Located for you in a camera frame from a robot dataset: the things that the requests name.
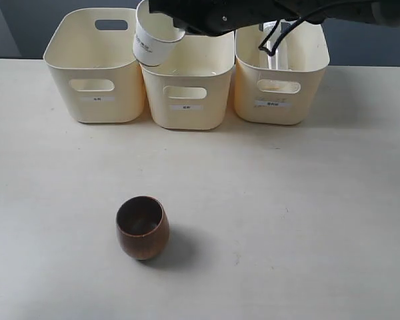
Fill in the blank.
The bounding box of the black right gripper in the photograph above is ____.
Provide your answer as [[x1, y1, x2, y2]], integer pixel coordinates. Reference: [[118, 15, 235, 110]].
[[149, 0, 287, 37]]

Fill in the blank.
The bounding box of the white paper cup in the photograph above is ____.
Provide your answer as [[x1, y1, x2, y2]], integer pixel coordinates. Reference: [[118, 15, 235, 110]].
[[133, 1, 185, 67]]

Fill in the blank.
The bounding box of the clear plastic bottle white cap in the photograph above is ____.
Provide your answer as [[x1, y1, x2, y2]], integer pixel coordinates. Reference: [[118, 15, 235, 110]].
[[258, 20, 291, 93]]

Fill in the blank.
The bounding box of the brown wooden cup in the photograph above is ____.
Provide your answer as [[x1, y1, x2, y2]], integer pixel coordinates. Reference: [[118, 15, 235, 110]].
[[115, 195, 170, 261]]

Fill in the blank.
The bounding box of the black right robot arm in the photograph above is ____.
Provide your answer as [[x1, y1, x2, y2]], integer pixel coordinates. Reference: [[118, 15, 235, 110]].
[[149, 0, 400, 37]]

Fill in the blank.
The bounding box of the cream bin middle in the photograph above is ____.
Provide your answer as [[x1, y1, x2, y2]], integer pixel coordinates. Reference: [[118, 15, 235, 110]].
[[142, 32, 235, 131]]

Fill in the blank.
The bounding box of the cream bin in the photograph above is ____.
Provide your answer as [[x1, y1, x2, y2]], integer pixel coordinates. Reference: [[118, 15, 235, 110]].
[[234, 22, 330, 125], [43, 7, 146, 123], [142, 32, 235, 131]]

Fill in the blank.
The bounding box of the cream bin right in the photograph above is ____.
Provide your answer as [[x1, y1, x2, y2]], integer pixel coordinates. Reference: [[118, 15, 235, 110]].
[[234, 22, 330, 125]]

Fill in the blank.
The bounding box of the cream bin left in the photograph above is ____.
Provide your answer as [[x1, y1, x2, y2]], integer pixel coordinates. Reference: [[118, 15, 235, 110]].
[[43, 7, 146, 123]]

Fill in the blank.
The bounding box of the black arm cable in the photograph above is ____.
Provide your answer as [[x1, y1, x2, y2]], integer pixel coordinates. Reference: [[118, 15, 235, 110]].
[[258, 0, 354, 57]]

